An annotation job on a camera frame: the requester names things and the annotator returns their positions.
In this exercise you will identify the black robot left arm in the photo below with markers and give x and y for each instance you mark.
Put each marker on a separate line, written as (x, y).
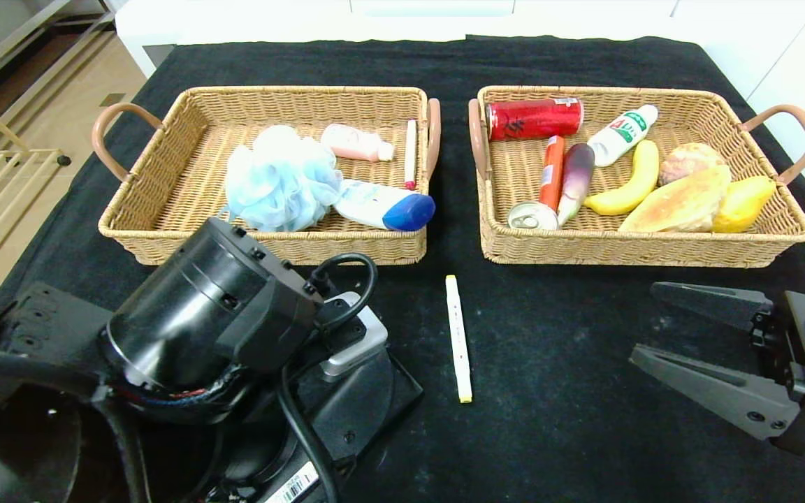
(193, 307)

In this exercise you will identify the purple eggplant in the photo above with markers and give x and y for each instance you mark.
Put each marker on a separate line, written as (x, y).
(576, 181)

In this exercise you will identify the silver tin can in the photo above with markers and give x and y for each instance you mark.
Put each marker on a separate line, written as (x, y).
(532, 216)

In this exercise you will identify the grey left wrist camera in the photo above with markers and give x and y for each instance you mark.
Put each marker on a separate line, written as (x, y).
(357, 342)

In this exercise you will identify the black leather glasses case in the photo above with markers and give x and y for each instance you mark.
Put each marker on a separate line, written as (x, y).
(367, 405)

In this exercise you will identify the long bread loaf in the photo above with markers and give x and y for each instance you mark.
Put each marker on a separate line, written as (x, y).
(682, 206)

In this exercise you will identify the small pink bottle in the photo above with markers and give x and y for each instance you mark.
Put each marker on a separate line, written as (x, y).
(357, 143)

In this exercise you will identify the black tablecloth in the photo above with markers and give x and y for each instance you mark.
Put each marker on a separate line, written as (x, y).
(549, 335)

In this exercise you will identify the red drink can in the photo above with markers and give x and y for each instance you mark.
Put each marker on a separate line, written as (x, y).
(521, 120)

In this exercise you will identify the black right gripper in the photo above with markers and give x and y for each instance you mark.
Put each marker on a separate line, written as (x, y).
(803, 363)

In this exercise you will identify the orange sausage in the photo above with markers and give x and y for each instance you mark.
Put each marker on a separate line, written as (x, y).
(551, 175)

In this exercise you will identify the white marker with yellow cap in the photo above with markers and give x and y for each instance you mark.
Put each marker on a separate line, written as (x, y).
(458, 342)

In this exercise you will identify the round bread roll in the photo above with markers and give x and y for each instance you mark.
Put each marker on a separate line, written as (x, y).
(685, 162)

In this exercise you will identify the yellow banana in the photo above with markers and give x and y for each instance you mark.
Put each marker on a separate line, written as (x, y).
(626, 195)

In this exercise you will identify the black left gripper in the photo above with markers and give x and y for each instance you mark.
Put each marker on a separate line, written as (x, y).
(302, 480)

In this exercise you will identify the white bottle with green label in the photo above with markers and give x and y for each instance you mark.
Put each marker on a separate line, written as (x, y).
(615, 140)

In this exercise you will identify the grey and brown shelf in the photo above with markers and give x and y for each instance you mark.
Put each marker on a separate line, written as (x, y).
(25, 52)

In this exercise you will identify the light blue bath pouf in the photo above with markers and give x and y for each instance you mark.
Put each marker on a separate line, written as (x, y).
(284, 181)

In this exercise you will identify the beige wooden rack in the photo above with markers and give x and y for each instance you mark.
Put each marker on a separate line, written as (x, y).
(11, 156)

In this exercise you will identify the rectangular wicker basket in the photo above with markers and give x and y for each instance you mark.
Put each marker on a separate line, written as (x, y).
(186, 175)
(549, 244)

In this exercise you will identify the white bottle with blue cap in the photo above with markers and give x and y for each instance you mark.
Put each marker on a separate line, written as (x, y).
(402, 209)

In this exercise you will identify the white pen with red tip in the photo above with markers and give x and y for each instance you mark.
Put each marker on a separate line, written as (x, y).
(410, 154)

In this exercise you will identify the yellow mango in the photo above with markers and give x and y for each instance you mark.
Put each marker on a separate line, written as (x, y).
(741, 206)

